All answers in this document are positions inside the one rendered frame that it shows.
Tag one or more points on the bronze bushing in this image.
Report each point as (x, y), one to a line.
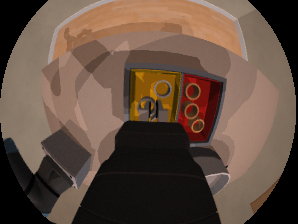
(194, 111)
(196, 92)
(197, 128)

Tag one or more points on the grey metal ring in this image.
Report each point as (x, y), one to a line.
(167, 93)
(147, 98)
(153, 117)

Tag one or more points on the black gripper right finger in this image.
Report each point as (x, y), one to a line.
(161, 113)

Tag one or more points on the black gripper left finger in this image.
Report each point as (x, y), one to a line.
(144, 113)

